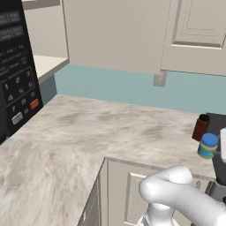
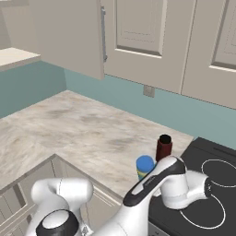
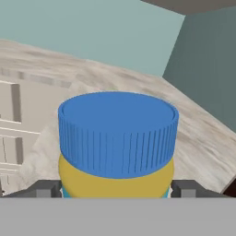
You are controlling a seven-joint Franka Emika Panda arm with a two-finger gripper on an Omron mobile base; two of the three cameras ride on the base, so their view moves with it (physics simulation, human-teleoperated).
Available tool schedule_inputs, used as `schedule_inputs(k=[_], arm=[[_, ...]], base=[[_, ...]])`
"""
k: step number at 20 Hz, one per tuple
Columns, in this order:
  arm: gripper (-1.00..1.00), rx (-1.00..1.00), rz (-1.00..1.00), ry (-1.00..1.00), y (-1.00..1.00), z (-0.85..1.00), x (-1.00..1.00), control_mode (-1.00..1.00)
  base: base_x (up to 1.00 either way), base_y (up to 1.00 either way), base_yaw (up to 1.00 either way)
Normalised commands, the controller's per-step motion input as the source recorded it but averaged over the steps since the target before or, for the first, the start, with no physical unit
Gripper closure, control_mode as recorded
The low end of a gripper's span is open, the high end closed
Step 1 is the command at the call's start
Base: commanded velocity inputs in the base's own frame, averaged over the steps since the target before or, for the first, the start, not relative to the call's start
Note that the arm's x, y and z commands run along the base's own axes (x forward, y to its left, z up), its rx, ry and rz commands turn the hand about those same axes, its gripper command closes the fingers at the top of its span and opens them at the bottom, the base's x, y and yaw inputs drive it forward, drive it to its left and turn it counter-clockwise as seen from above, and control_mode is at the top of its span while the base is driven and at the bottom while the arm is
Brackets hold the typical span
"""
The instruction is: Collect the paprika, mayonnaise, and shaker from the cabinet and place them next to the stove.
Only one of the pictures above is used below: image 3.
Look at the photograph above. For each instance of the beige drawer front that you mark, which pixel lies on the beige drawer front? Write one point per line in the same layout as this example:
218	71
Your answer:
10	149
33	101

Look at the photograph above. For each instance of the yellow mayonnaise jar blue lid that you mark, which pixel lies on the yellow mayonnaise jar blue lid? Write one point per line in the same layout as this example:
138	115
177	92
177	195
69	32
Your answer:
118	135

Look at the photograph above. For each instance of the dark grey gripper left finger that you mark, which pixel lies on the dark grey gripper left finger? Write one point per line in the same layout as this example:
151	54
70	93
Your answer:
44	188

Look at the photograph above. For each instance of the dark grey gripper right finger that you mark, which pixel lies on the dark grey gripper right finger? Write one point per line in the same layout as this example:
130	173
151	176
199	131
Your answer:
187	189

